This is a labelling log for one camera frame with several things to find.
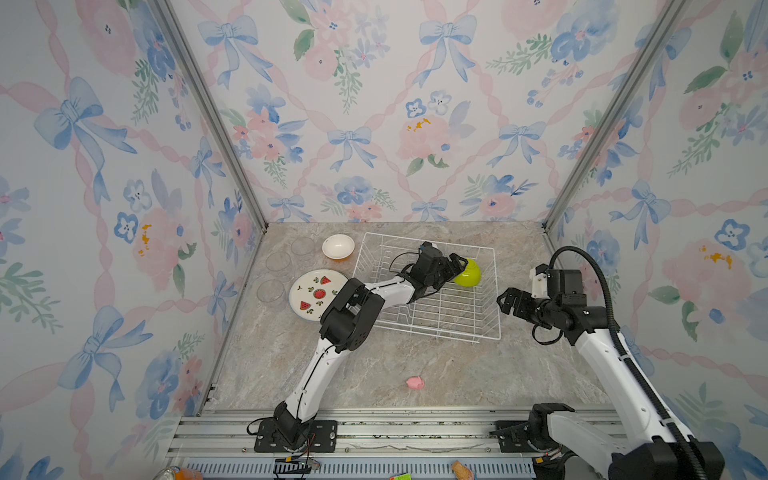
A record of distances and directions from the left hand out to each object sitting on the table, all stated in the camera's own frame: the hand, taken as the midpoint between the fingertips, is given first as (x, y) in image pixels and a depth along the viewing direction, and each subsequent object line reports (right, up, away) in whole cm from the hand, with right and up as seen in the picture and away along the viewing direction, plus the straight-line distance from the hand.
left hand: (466, 265), depth 96 cm
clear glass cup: (-64, -8, +2) cm, 64 cm away
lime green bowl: (+2, -3, +1) cm, 4 cm away
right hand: (+9, -9, -16) cm, 20 cm away
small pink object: (-18, -32, -15) cm, 39 cm away
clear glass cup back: (-65, +1, +11) cm, 66 cm away
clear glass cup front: (-57, +7, +15) cm, 59 cm away
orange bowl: (-43, +6, +13) cm, 46 cm away
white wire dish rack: (-4, -14, 0) cm, 15 cm away
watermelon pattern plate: (-50, -9, +1) cm, 51 cm away
